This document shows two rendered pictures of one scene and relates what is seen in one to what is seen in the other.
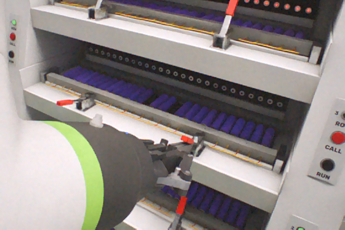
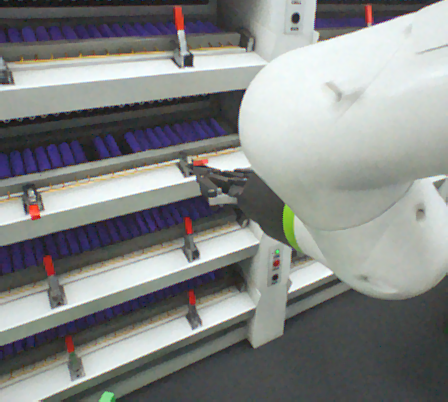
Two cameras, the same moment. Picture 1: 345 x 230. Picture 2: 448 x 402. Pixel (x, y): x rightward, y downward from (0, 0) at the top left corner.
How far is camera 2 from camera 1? 42 cm
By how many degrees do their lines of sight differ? 51
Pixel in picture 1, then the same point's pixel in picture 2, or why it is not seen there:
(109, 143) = not seen: hidden behind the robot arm
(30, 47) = not seen: outside the picture
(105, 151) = not seen: hidden behind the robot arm
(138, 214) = (151, 265)
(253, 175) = (239, 160)
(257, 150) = (228, 141)
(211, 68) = (187, 88)
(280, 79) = (244, 75)
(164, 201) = (161, 237)
